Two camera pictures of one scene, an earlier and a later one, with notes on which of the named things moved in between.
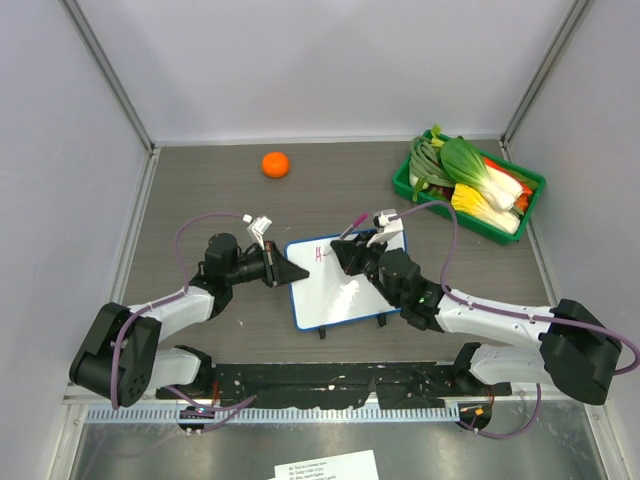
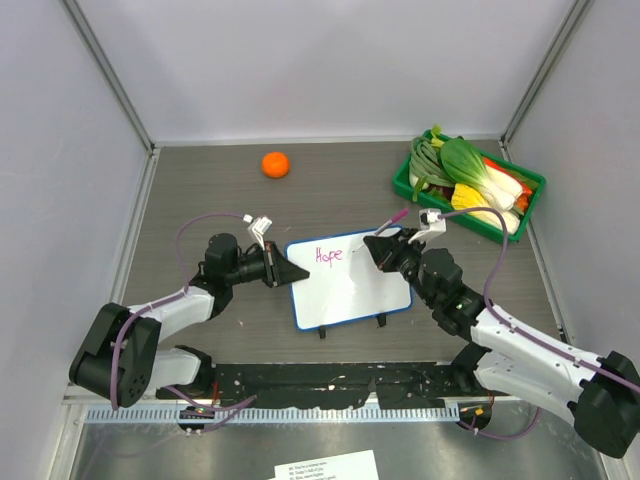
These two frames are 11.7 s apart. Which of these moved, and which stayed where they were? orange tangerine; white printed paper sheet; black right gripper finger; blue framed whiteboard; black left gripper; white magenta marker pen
Moved: white magenta marker pen; black right gripper finger
Stayed: blue framed whiteboard; orange tangerine; black left gripper; white printed paper sheet
